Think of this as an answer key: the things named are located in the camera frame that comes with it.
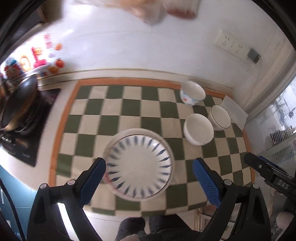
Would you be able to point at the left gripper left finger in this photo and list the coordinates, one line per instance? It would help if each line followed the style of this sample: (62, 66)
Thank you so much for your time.
(45, 222)

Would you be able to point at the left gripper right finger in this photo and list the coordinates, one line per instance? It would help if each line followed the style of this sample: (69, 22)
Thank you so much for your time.
(252, 222)

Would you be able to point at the white bowl dark rim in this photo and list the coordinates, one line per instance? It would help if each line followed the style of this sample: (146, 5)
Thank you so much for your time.
(219, 118)

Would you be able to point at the plain white bowl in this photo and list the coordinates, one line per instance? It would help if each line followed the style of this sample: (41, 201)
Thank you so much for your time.
(198, 130)

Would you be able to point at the blue striped white plate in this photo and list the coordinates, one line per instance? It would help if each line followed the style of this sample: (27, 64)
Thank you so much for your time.
(138, 167)

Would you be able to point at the white bowl coloured dots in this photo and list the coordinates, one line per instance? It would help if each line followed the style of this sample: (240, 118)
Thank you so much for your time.
(191, 93)

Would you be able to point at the white folded paper sheet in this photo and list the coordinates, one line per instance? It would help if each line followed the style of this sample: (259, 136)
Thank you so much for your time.
(236, 113)

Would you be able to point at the black stove top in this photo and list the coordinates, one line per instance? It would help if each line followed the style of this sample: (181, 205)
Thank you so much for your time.
(23, 142)

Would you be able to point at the dark fleece sleeve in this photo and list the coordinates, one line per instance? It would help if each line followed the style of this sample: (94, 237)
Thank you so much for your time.
(161, 227)

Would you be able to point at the black plug adapter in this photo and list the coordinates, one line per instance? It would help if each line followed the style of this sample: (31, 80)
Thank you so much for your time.
(253, 56)

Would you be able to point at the metal wok pan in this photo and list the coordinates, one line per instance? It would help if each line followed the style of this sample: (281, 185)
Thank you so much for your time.
(18, 103)

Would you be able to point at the red white package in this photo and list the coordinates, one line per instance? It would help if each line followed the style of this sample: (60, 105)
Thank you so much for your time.
(183, 9)

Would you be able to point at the clear plastic bag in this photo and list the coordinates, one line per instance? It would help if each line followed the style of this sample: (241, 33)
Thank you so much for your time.
(150, 12)

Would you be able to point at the white wall socket strip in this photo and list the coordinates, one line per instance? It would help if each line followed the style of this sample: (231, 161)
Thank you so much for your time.
(232, 45)

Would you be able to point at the colourful wall stickers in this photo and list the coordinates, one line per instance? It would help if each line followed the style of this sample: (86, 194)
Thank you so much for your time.
(40, 54)

